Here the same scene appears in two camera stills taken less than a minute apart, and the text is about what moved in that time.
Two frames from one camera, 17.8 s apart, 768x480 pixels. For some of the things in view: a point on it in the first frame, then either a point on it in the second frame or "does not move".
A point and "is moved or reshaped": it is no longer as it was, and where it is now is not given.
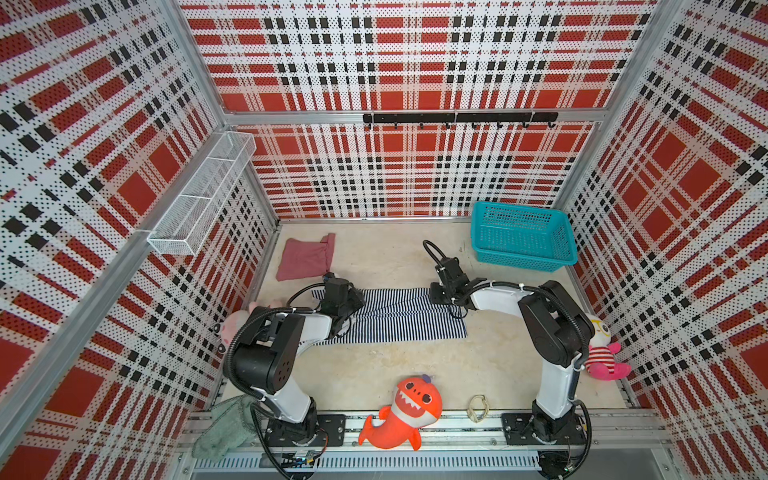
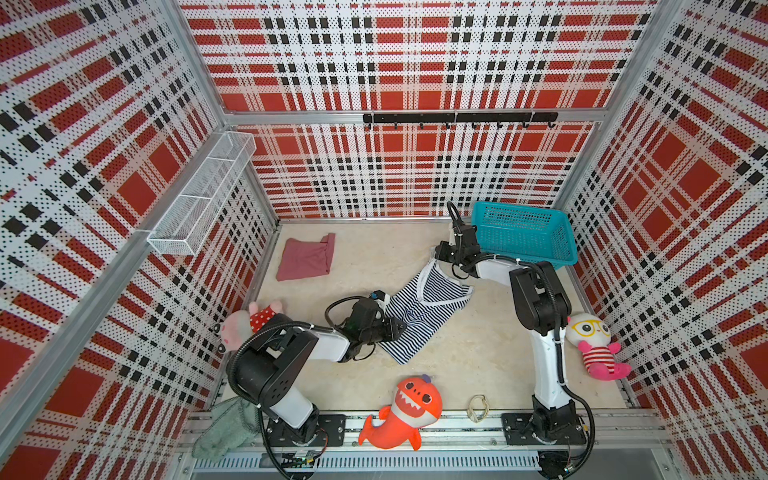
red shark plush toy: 417,403 does not move
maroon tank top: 302,258 does not move
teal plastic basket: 520,238 does not move
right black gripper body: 441,294 -> 449,253
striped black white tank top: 392,314 is moved or reshaped
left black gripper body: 352,303 -> 377,333
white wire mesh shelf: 181,230 does not move
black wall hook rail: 472,118 does not move
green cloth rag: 232,426 does not move
